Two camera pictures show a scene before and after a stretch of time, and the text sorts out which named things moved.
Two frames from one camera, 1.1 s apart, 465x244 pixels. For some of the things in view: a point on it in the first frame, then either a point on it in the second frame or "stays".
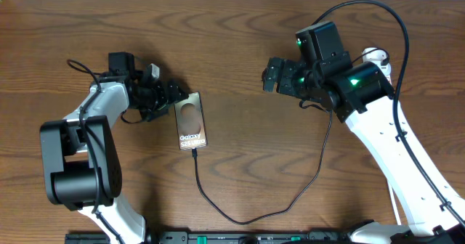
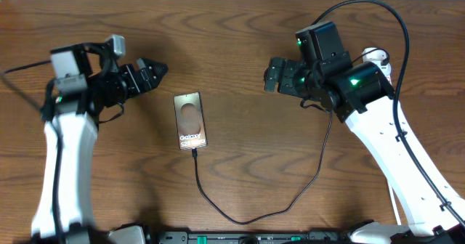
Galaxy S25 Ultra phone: [190, 122] stays
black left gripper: [163, 101] -> [144, 64]
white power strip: [388, 77] stays
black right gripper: [288, 67] stays
